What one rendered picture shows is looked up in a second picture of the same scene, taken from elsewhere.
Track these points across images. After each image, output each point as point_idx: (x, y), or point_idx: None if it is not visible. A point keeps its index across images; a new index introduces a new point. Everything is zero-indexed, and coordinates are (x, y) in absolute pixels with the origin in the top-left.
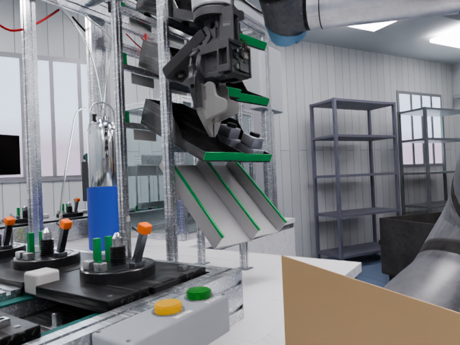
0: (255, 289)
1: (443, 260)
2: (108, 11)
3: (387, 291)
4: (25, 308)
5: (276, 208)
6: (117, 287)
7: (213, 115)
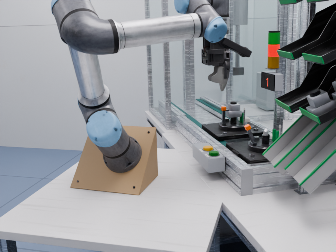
0: (286, 215)
1: None
2: None
3: (123, 126)
4: None
5: (313, 171)
6: (242, 145)
7: None
